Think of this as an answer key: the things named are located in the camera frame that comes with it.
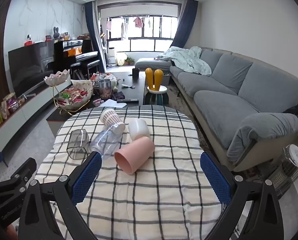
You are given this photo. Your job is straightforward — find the light blue blanket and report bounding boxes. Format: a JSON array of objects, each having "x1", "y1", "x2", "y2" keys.
[{"x1": 156, "y1": 46, "x2": 212, "y2": 77}]

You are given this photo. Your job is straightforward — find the purple snack packet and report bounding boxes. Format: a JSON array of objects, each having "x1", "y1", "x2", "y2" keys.
[{"x1": 3, "y1": 92, "x2": 26, "y2": 113}]

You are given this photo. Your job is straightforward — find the yellow rabbit-ear stool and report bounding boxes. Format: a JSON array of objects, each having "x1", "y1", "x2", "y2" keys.
[{"x1": 143, "y1": 68, "x2": 169, "y2": 105}]

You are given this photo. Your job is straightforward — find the checked tablecloth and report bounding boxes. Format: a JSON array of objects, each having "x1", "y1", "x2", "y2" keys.
[{"x1": 34, "y1": 104, "x2": 227, "y2": 240}]

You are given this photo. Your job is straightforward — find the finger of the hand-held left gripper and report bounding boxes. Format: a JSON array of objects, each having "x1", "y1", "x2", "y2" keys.
[{"x1": 0, "y1": 158, "x2": 37, "y2": 200}]

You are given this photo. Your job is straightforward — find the patterned paper cup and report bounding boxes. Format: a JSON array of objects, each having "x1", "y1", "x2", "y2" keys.
[{"x1": 100, "y1": 108, "x2": 126, "y2": 132}]

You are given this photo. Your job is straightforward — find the pink cup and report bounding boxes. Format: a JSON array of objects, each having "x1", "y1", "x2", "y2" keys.
[{"x1": 114, "y1": 136, "x2": 155, "y2": 175}]

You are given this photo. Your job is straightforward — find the dark coffee table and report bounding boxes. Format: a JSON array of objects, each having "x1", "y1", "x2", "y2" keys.
[{"x1": 46, "y1": 71, "x2": 147, "y2": 130}]

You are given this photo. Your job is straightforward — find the flat screen television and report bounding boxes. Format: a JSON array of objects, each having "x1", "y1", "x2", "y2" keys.
[{"x1": 8, "y1": 41, "x2": 55, "y2": 98}]

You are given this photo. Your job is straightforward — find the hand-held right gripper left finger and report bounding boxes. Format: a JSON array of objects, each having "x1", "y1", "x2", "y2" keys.
[{"x1": 19, "y1": 152, "x2": 103, "y2": 240}]

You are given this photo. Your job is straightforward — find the black upright piano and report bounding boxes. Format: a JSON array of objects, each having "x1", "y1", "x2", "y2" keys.
[{"x1": 53, "y1": 39, "x2": 100, "y2": 80}]

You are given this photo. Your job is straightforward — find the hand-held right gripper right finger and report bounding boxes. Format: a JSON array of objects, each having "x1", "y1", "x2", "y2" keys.
[{"x1": 200, "y1": 151, "x2": 284, "y2": 240}]

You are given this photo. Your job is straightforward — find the white air purifier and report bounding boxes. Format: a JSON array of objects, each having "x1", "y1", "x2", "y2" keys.
[{"x1": 107, "y1": 47, "x2": 116, "y2": 67}]

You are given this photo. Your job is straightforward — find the clear plastic cup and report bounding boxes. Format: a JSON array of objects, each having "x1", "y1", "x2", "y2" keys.
[{"x1": 89, "y1": 123, "x2": 124, "y2": 161}]

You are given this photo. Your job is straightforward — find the black bag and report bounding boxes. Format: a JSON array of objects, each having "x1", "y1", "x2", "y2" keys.
[{"x1": 283, "y1": 105, "x2": 298, "y2": 119}]

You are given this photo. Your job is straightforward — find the white television cabinet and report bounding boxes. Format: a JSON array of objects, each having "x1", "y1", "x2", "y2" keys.
[{"x1": 0, "y1": 81, "x2": 72, "y2": 153}]

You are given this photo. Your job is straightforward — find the black piano bench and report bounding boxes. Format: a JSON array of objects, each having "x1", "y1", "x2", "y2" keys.
[{"x1": 70, "y1": 59, "x2": 100, "y2": 79}]

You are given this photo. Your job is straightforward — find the blue curtain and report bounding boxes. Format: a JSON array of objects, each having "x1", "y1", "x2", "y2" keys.
[
  {"x1": 173, "y1": 0, "x2": 198, "y2": 49},
  {"x1": 85, "y1": 1, "x2": 107, "y2": 72}
]

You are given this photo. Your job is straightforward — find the white paper sheet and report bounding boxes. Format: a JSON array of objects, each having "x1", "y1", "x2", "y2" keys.
[{"x1": 100, "y1": 99, "x2": 127, "y2": 108}]

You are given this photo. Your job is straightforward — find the two-tier snack stand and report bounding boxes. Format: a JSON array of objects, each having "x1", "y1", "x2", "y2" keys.
[{"x1": 44, "y1": 70, "x2": 94, "y2": 112}]

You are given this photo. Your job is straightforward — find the grey transparent square cup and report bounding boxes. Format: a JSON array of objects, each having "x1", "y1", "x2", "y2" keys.
[{"x1": 66, "y1": 129, "x2": 90, "y2": 160}]

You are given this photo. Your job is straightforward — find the clear jar of nuts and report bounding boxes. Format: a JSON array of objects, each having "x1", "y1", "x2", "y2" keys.
[{"x1": 98, "y1": 79, "x2": 112, "y2": 100}]

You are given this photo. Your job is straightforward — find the white electric heater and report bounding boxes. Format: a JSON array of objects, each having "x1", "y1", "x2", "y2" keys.
[{"x1": 270, "y1": 144, "x2": 298, "y2": 198}]

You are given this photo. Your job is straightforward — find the grey sofa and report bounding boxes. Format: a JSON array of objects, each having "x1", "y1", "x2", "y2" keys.
[{"x1": 135, "y1": 47, "x2": 298, "y2": 172}]

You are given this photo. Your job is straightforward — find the white cup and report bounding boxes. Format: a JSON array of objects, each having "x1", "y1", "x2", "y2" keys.
[{"x1": 128, "y1": 118, "x2": 150, "y2": 140}]

